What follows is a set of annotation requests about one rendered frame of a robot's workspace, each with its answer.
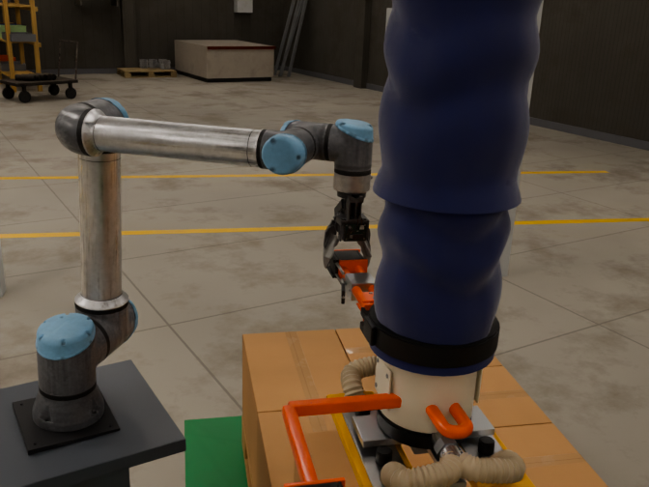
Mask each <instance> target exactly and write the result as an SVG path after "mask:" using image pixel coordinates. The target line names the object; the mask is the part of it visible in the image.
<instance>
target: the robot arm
mask: <svg viewBox="0 0 649 487"><path fill-rule="evenodd" d="M55 132H56V135H57V137H58V139H59V141H60V143H61V144H62V145H63V146H64V147H65V148H67V149H68V150H70V151H71V152H74V153H76V154H78V188H79V223H80V258H81V292H79V293H78V294H77V295H76V296H75V298H74V309H75V313H70V314H69V315H66V314H65V313H64V314H59V315H55V316H53V317H50V318H48V319H47V320H45V321H44V322H43V323H42V324H41V325H40V326H39V328H38V330H37V339H36V349H37V364H38V380H39V392H38V395H37V397H36V400H35V402H34V405H33V409H32V415H33V420H34V422H35V423H36V424H37V425H38V426H39V427H41V428H42V429H44V430H48V431H52V432H71V431H76V430H80V429H83V428H86V427H88V426H90V425H92V424H94V423H95V422H97V421H98V420H99V419H100V418H101V417H102V415H103V413H104V400H103V397H102V395H101V393H100V391H99V388H98V386H97V371H96V369H97V366H98V365H99V364H100V363H101V362H102V361H103V360H105V359H106V358H107V357H108V356H109V355H111V354H112V353H113V352H114V351H115V350H116V349H118V348H119V347H120V346H121V345H122V344H124V343H125V342H126V341H128V340H129V338H130V337H131V336H132V334H133V333H134V332H135V330H136V328H137V325H138V313H137V310H136V307H135V305H134V304H133V302H132V301H130V300H129V299H128V294H127V293H126V292H125V291H123V290H122V208H121V154H130V155H139V156H149V157H158V158H176V159H186V160H195V161H204V162H214V163H224V164H234V165H242V166H252V167H258V168H262V169H268V170H269V171H271V172H272V173H274V174H277V175H289V174H293V173H295V172H297V171H298V170H299V169H300V168H301V167H302V166H303V165H304V164H305V163H306V162H308V161H310V160H311V159H317V160H327V161H334V181H333V188H334V189H335V190H337V196H338V197H341V198H343V199H341V200H340V202H339V203H338V204H337V206H336V207H335V208H334V217H333V218H334V220H333V219H332V220H331V221H330V223H329V225H328V226H327V227H326V229H325V232H324V252H323V261H324V267H325V268H327V266H328V264H329V262H330V261H329V259H331V257H332V255H333V253H334V247H335V246H336V245H337V244H338V243H339V241H340V242H341V241H342V240H343V241H344V242H357V243H358V244H359V245H360V247H361V252H362V253H363V258H364V259H367V260H368V265H367V267H369V264H370V260H371V257H372V254H371V246H370V236H371V232H370V229H369V219H368V218H367V217H366V216H365V215H364V214H362V213H361V208H362V203H363V201H364V198H365V197H366V192H367V191H369V190H370V184H371V180H372V179H373V176H372V175H371V168H372V152H373V142H374V138H373V127H372V126H371V125H370V124H369V123H366V122H363V121H359V120H355V119H339V120H337V121H336V122H335V124H328V123H316V122H304V121H300V120H292V121H287V122H285V123H284V125H283V126H282V128H281V130H274V129H241V128H230V127H219V126H208V125H197V124H186V123H175V122H164V121H154V120H142V119H131V118H129V117H128V115H127V112H126V110H125V109H124V108H123V107H122V106H121V104H120V103H119V102H117V101H116V100H113V99H110V98H94V99H91V100H86V101H83V102H79V103H74V104H71V105H68V106H66V107H65V108H64V109H62V110H61V111H60V113H59V114H58V116H57V118H56V121H55ZM337 232H338V236H337V235H336V233H337ZM338 239H339V240H338Z"/></svg>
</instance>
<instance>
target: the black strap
mask: <svg viewBox="0 0 649 487"><path fill-rule="evenodd" d="M499 329H500V325H499V322H498V320H497V318H496V317H494V321H493V324H492V327H491V330H490V333H489V334H488V336H487V337H485V338H483V339H481V340H478V341H475V342H472V343H468V344H464V345H437V344H429V343H424V342H420V341H417V340H414V339H411V338H407V337H404V336H402V335H400V334H397V333H396V332H394V331H392V330H391V329H389V328H387V327H386V326H384V325H383V324H381V323H380V322H379V320H378V319H377V315H376V311H375V306H374V305H372V306H371V307H370V310H369V315H368V316H364V325H363V333H364V335H365V337H366V339H367V340H368V342H369V344H370V345H371V346H374V345H375V346H376V347H377V348H378V349H380V350H381V351H382V352H384V353H385V354H387V355H389V356H391V357H393V358H396V359H398V360H401V361H404V362H407V363H411V364H415V365H420V366H426V367H434V368H458V367H466V366H470V365H474V364H476V363H479V362H482V361H484V360H485V359H487V358H489V357H490V356H492V355H493V354H494V352H495V351H496V348H497V343H498V337H499Z"/></svg>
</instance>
